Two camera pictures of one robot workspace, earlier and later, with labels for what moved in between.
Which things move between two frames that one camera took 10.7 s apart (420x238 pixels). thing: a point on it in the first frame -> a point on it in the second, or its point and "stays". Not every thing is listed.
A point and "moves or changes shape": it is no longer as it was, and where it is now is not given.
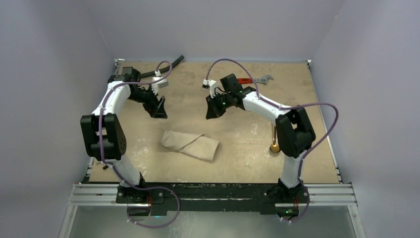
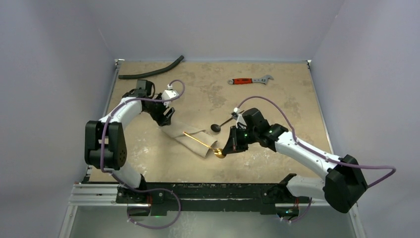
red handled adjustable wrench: [263, 80] stays
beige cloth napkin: [194, 145] moves or changes shape
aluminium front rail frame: [105, 195] stays
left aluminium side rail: [87, 175] stays
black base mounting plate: [213, 197] stays
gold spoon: [275, 148] moves or changes shape
